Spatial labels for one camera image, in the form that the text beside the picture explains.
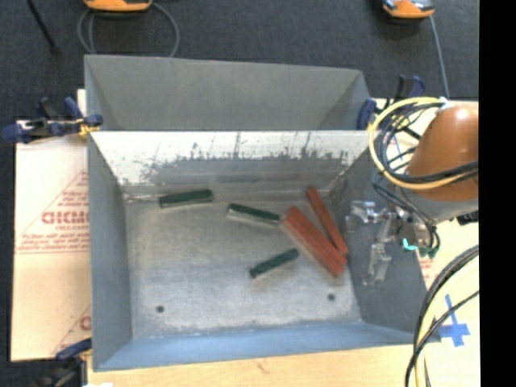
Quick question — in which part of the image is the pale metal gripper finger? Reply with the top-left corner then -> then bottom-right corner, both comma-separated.
364,240 -> 393,286
345,200 -> 389,228

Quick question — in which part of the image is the red-brown flat block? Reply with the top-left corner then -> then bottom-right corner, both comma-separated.
305,185 -> 350,257
279,205 -> 349,279

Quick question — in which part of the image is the dark green flat block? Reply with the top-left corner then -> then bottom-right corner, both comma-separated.
248,248 -> 301,280
157,188 -> 215,210
225,202 -> 281,229

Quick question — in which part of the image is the grey metal bin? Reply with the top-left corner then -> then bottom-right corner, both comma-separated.
82,53 -> 441,372

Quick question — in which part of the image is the brown cardboard board red print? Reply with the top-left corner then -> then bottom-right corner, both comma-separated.
9,133 -> 94,363

